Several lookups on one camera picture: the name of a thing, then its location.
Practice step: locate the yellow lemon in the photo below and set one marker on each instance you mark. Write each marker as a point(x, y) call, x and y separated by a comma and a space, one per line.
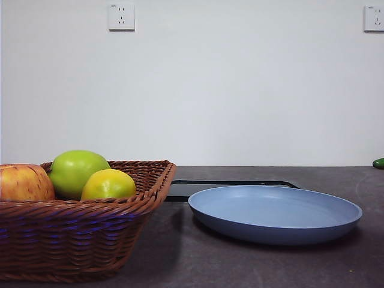
point(109, 186)

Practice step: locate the blue round plate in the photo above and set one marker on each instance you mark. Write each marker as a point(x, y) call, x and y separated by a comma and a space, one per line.
point(270, 216)

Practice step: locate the brown wicker basket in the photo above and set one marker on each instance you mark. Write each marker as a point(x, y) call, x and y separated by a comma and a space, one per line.
point(75, 234)

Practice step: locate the black flat tray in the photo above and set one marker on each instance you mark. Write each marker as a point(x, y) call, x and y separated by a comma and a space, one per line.
point(180, 192)

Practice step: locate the green apple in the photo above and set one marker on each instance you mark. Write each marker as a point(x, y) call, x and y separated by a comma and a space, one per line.
point(72, 171)

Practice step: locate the red and yellow apple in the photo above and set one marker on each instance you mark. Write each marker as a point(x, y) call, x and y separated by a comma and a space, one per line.
point(24, 183)

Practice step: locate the green cucumber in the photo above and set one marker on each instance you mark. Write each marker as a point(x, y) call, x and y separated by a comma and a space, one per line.
point(379, 163)

